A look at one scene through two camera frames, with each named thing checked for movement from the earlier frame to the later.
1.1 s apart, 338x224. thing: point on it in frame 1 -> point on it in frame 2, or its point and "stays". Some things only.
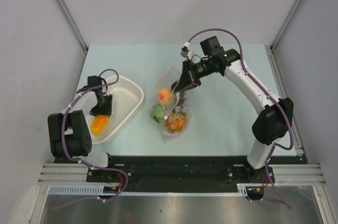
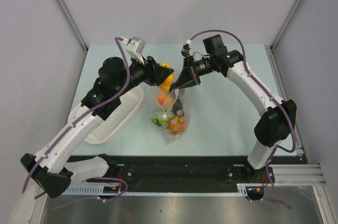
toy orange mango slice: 98,123 -> 166,85
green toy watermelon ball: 157,112 -> 159,119
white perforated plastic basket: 127,94 stays
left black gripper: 107,110 -> 155,74
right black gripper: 185,82 stays
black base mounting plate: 188,173 stays
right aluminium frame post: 270,49 stays
